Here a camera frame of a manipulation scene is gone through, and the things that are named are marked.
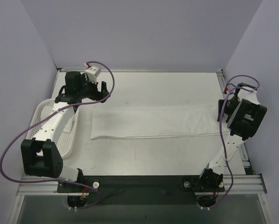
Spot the white towel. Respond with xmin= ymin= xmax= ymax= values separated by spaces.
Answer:
xmin=63 ymin=112 xmax=78 ymax=133
xmin=91 ymin=104 xmax=229 ymax=140

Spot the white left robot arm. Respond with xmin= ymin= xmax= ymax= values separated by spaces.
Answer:
xmin=21 ymin=66 xmax=109 ymax=192

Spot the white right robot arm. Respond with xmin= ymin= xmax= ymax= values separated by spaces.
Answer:
xmin=197 ymin=83 xmax=267 ymax=191

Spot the white perforated plastic basket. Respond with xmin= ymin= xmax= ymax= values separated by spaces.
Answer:
xmin=26 ymin=99 xmax=79 ymax=159

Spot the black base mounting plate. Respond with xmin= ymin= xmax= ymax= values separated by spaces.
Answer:
xmin=57 ymin=175 xmax=225 ymax=207

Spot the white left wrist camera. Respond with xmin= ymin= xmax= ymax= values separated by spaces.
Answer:
xmin=84 ymin=66 xmax=101 ymax=83

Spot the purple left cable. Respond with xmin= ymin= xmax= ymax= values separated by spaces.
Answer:
xmin=0 ymin=61 xmax=116 ymax=208

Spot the purple cable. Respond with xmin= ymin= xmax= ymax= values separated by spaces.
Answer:
xmin=0 ymin=61 xmax=116 ymax=208
xmin=196 ymin=75 xmax=261 ymax=208

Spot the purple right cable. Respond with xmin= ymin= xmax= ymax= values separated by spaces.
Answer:
xmin=196 ymin=75 xmax=261 ymax=208

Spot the aluminium front rail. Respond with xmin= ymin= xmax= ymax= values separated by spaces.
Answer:
xmin=16 ymin=175 xmax=267 ymax=196

